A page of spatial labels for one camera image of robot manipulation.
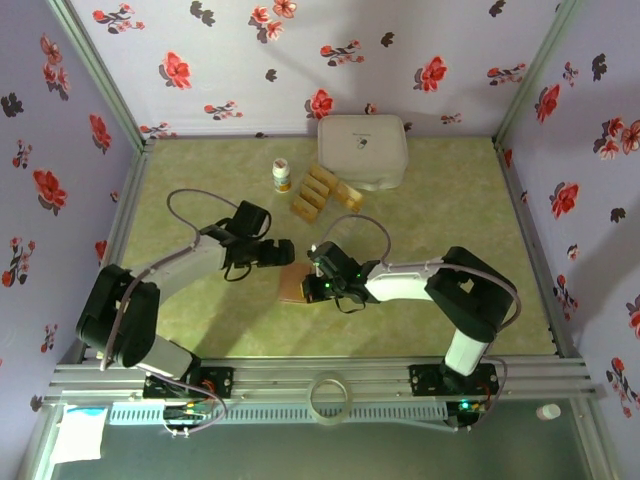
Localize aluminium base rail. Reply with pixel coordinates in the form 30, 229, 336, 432
42, 355, 606, 409

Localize aluminium side rail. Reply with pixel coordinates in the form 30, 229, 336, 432
79, 144, 156, 361
492, 139, 584, 359

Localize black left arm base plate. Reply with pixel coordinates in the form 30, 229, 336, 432
143, 366, 235, 401

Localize grey slotted cable duct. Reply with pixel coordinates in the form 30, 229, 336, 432
107, 402, 449, 426

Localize aluminium frame post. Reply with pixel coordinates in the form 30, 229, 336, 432
47, 0, 156, 151
492, 0, 586, 146

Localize circuit board with wires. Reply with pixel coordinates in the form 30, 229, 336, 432
447, 397, 494, 434
162, 384, 231, 439

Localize pink leather card holder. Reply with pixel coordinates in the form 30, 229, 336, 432
278, 263, 316, 305

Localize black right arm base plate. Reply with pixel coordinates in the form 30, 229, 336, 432
408, 363, 501, 399

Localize white pill bottle yellow label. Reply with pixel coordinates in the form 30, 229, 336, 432
272, 158, 292, 194

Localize white paper label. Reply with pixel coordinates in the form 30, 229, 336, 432
52, 405, 109, 464

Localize white plastic storage case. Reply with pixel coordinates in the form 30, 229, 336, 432
317, 114, 409, 191

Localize gold credit card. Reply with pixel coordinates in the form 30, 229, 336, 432
303, 173, 332, 197
291, 194, 321, 225
332, 189, 362, 215
308, 164, 339, 187
297, 183, 327, 209
335, 179, 365, 204

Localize clear tape roll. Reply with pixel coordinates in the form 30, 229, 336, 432
309, 372, 354, 428

